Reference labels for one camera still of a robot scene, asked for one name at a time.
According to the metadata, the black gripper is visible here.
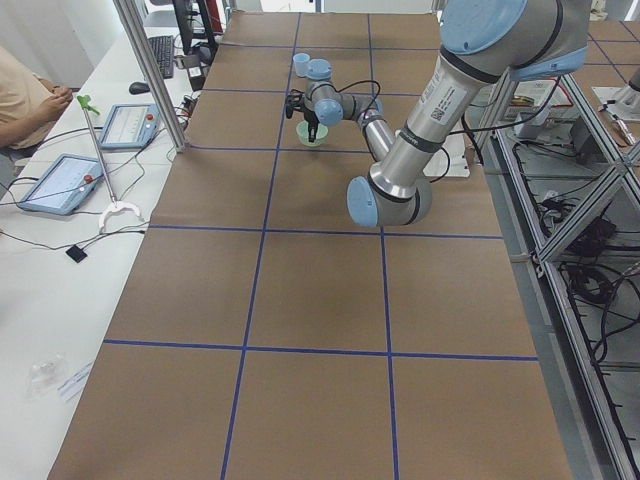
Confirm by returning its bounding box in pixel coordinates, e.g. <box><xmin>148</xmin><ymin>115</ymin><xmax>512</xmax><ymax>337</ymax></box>
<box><xmin>285</xmin><ymin>89</ymin><xmax>318</xmax><ymax>144</ymax></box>

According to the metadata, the mint green bowl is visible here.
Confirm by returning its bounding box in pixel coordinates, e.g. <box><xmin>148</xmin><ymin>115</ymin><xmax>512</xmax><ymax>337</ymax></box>
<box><xmin>296</xmin><ymin>120</ymin><xmax>329</xmax><ymax>147</ymax></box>

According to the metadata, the light blue plastic cup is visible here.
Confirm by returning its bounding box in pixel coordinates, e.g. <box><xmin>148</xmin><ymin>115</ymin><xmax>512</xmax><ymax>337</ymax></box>
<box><xmin>292</xmin><ymin>52</ymin><xmax>311</xmax><ymax>78</ymax></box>

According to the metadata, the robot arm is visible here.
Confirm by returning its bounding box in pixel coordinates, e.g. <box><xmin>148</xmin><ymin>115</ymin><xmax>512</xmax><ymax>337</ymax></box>
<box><xmin>285</xmin><ymin>0</ymin><xmax>590</xmax><ymax>227</ymax></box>

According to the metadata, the black keyboard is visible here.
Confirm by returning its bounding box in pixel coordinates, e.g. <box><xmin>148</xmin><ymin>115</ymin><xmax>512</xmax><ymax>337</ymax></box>
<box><xmin>148</xmin><ymin>35</ymin><xmax>174</xmax><ymax>79</ymax></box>

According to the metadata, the far blue teach pendant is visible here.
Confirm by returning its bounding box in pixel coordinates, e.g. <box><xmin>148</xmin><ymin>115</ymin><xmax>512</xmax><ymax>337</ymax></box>
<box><xmin>99</xmin><ymin>104</ymin><xmax>160</xmax><ymax>150</ymax></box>

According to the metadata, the blue teach pendant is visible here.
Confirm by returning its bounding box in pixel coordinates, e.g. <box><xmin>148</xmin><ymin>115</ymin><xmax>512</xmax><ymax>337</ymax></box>
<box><xmin>99</xmin><ymin>104</ymin><xmax>160</xmax><ymax>150</ymax></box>
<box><xmin>18</xmin><ymin>154</ymin><xmax>103</xmax><ymax>216</ymax></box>

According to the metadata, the black computer mouse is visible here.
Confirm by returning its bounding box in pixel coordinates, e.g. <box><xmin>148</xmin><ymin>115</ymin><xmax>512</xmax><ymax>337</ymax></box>
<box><xmin>128</xmin><ymin>81</ymin><xmax>150</xmax><ymax>95</ymax></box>

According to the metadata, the near blue teach pendant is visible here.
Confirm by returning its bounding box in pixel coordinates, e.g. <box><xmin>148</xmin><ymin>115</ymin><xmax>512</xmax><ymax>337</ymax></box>
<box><xmin>18</xmin><ymin>154</ymin><xmax>103</xmax><ymax>216</ymax></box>

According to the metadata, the small black square pad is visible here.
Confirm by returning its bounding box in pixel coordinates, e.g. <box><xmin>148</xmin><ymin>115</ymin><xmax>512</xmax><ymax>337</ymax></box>
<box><xmin>65</xmin><ymin>245</ymin><xmax>87</xmax><ymax>263</ymax></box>

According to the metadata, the person in beige shirt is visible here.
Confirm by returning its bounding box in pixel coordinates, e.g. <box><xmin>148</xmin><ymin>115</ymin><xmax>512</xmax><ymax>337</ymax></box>
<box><xmin>1</xmin><ymin>48</ymin><xmax>73</xmax><ymax>150</ymax></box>

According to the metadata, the clear plastic bag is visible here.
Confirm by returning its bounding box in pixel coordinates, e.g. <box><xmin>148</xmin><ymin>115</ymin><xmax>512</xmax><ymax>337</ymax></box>
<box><xmin>25</xmin><ymin>353</ymin><xmax>67</xmax><ymax>400</ymax></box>

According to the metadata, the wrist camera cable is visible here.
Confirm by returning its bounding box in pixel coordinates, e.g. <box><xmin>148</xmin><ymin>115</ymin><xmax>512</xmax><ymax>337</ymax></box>
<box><xmin>335</xmin><ymin>79</ymin><xmax>383</xmax><ymax>116</ymax></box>

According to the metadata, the white camera mast base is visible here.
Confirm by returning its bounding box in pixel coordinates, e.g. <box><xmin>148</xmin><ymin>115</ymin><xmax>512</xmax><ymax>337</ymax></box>
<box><xmin>424</xmin><ymin>135</ymin><xmax>470</xmax><ymax>178</ymax></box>

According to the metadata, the aluminium frame post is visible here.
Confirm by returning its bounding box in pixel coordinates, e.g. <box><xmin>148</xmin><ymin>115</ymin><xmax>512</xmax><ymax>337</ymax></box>
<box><xmin>113</xmin><ymin>0</ymin><xmax>186</xmax><ymax>153</ymax></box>

